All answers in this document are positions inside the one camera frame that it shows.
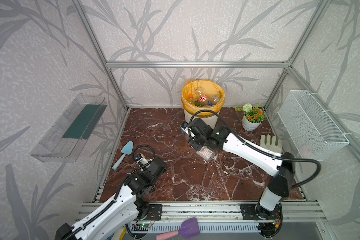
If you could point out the white pot with flowers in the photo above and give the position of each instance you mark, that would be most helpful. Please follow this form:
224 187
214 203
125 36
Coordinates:
253 116

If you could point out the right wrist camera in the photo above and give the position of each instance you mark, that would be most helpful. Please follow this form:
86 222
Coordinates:
184 128

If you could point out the light blue small trowel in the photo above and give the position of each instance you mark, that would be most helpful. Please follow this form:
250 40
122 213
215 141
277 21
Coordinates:
126 150

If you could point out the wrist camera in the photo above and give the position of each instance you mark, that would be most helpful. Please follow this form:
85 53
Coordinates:
184 128
140 159

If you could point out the crushed bottle blue label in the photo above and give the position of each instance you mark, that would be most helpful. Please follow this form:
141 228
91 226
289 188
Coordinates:
214 100

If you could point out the clear bottle pink label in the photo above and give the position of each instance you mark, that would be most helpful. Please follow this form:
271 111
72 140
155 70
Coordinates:
206 153

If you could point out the purple pink silicone spatula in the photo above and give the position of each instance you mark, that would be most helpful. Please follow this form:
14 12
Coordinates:
189 229

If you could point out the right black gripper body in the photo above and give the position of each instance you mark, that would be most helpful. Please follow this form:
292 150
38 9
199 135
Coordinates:
193 142

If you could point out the white wire mesh basket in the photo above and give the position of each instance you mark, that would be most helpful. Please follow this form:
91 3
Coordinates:
314 133

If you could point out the pale green rubber glove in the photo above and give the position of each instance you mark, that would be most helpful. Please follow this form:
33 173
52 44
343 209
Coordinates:
271 143

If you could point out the clear bottle orange label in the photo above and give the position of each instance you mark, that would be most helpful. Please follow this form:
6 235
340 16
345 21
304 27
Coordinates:
192 99

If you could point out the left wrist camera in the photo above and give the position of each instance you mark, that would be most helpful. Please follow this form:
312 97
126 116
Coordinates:
140 159

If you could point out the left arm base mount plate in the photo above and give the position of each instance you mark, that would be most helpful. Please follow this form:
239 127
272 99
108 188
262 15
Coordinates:
151 212

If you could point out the green circuit board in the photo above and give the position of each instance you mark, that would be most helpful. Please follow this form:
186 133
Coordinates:
142 226

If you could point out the clear plastic wall shelf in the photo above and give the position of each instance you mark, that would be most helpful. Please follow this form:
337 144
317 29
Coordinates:
67 137

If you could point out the aluminium front rail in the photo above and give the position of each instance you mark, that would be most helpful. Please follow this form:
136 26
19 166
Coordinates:
229 212

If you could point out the orange plastic bin liner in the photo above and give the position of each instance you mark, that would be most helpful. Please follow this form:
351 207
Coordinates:
210 88

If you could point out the green bottle yellow cap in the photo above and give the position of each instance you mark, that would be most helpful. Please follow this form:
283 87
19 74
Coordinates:
198 104

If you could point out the clear bottle red label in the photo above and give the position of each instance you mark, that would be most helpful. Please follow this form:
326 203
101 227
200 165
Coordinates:
201 95

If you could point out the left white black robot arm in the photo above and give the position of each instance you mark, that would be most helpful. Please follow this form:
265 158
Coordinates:
125 206

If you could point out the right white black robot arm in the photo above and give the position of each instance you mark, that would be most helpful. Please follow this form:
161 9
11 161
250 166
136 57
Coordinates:
280 166

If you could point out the white ribbed trash bin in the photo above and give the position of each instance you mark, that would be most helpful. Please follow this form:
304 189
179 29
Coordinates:
208 118

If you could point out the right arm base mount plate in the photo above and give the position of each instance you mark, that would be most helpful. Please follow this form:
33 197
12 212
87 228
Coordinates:
253 211

